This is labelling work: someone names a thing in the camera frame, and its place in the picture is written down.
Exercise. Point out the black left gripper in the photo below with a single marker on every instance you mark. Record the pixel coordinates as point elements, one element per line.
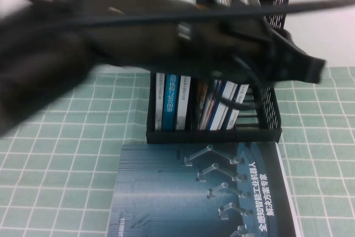
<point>227,42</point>

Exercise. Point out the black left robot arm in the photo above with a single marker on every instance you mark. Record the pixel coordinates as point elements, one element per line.
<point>55,54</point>

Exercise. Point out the white automotive spine book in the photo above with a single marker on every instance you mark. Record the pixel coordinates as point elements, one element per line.
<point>235,94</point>

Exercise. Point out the thick white orange-banded book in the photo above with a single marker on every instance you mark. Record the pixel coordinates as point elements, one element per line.
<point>183,103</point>

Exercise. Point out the black mesh book holder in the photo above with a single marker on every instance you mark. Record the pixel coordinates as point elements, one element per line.
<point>194,137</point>

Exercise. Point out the blue spine book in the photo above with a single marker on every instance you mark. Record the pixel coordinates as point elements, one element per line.
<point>168,103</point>

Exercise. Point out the thin white orange-banded book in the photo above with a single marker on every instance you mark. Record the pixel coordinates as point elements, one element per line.
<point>159,103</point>

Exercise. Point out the leaning magazines stack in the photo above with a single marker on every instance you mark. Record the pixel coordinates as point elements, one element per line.
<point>222,112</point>

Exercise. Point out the orange-edged thin magazine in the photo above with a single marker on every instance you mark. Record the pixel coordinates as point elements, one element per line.
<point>213,101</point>

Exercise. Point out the dark cover photo magazine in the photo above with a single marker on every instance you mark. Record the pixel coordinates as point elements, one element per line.
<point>202,101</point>

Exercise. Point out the floppy white brochure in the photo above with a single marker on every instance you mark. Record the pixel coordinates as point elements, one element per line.
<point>206,117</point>

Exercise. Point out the blue circuit robot brochure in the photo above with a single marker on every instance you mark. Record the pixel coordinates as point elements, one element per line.
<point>166,192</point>

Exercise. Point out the green checkered tablecloth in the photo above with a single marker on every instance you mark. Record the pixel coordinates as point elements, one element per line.
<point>55,165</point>

